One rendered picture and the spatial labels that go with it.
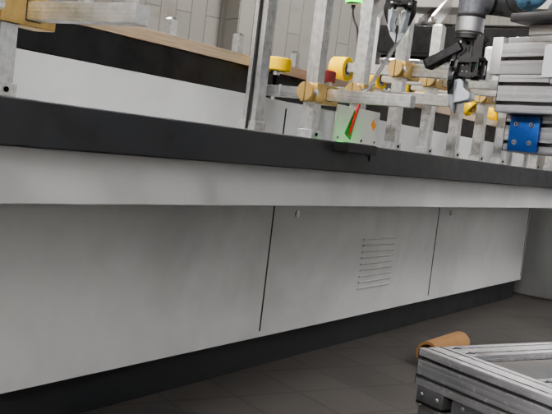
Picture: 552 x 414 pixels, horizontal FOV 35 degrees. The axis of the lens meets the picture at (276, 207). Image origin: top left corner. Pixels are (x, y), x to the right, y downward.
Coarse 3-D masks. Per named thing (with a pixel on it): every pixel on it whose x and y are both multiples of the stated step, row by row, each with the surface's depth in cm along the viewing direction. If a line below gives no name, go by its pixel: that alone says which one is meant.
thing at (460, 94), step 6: (456, 84) 233; (462, 84) 231; (456, 90) 232; (462, 90) 231; (450, 96) 232; (456, 96) 232; (462, 96) 231; (468, 96) 231; (450, 102) 233; (456, 102) 233; (450, 108) 234
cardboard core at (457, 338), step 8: (448, 336) 304; (456, 336) 307; (464, 336) 312; (424, 344) 292; (432, 344) 289; (440, 344) 293; (448, 344) 298; (456, 344) 303; (464, 344) 309; (416, 352) 292
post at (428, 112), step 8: (440, 24) 285; (432, 32) 286; (440, 32) 284; (432, 40) 286; (440, 40) 284; (432, 48) 286; (440, 48) 285; (432, 88) 286; (424, 112) 287; (432, 112) 286; (424, 120) 287; (432, 120) 287; (424, 128) 287; (432, 128) 288; (424, 136) 287; (424, 144) 287
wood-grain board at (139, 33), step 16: (112, 32) 189; (128, 32) 193; (144, 32) 197; (160, 32) 201; (176, 48) 208; (192, 48) 212; (208, 48) 217; (240, 64) 230; (336, 80) 273; (448, 112) 352
